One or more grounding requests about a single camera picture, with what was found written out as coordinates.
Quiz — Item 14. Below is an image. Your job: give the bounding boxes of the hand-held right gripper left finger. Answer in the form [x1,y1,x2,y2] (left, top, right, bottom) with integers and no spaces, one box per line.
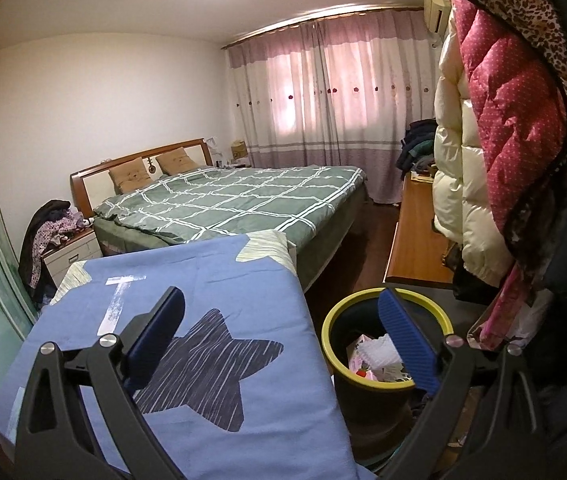
[14,286,187,480]

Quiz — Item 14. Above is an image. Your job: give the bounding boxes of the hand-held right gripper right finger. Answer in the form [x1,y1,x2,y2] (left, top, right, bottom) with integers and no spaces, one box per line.
[377,287,547,480]

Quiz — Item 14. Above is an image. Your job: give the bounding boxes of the patterned tissue box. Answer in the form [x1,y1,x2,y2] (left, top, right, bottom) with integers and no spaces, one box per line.
[378,362,414,385]

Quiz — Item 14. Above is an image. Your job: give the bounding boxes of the pink juice carton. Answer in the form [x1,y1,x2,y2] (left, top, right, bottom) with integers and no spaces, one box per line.
[347,334,381,381]

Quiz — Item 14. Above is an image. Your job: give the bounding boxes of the yellow-rimmed dark trash bin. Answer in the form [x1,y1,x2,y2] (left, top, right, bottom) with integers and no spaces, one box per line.
[321,287,457,453]

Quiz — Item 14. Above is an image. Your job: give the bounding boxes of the pink scarf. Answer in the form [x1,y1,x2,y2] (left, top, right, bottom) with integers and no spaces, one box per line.
[468,260,534,351]

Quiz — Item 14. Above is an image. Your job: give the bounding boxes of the clothes pile on chair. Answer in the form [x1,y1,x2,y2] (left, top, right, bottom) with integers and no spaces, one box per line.
[18,200,97,306]

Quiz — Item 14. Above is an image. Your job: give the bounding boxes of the wooden cabinet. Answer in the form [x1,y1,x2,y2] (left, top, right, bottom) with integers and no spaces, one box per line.
[383,172,457,288]

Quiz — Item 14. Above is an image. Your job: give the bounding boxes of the blue star tablecloth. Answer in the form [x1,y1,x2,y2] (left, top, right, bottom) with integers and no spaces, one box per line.
[0,230,379,480]

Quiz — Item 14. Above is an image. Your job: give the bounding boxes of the white nightstand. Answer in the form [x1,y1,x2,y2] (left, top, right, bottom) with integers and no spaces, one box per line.
[41,225,103,288]

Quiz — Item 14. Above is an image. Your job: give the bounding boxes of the white plastic bag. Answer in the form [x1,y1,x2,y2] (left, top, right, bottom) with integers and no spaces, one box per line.
[506,290,554,346]

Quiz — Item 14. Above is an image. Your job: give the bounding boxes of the green checked quilt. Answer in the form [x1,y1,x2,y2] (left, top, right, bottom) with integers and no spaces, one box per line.
[92,164,367,248]

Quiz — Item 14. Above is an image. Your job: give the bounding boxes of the brown bear pillow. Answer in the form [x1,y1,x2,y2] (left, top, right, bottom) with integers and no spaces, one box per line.
[156,147,197,176]
[108,157,145,195]

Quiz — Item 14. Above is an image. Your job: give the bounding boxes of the wooden bed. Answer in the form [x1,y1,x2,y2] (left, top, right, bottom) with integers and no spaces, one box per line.
[70,138,368,291]

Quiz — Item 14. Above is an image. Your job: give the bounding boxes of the cream down jacket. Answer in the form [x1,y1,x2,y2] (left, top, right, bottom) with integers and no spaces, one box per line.
[431,35,514,288]

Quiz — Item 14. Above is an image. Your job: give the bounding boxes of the dark clothes pile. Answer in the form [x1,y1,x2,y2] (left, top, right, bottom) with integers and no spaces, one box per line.
[396,119,439,176]

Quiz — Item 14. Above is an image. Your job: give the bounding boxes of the red dotted down jacket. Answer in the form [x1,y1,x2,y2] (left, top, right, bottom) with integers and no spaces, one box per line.
[451,0,567,256]

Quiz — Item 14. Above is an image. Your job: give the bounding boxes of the pink and white curtain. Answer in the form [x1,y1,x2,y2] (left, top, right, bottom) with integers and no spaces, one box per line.
[224,7,447,203]

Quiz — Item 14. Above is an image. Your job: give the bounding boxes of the leopard print garment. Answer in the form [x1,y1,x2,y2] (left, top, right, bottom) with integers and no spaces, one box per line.
[456,0,567,116]

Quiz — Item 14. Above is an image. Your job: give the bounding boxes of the wall air conditioner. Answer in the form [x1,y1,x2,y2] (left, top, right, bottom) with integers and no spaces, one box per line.
[423,0,451,36]

